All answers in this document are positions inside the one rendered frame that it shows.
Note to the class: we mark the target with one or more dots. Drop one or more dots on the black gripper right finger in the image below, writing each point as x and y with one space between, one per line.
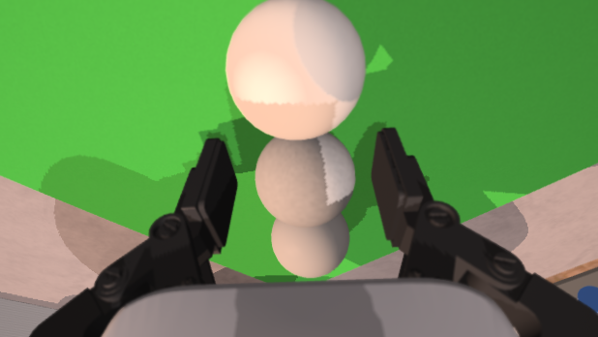
437 246

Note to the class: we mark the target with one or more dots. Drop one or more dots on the green mat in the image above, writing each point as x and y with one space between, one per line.
106 104

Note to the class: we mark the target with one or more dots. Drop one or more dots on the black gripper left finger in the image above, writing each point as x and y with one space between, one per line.
176 254

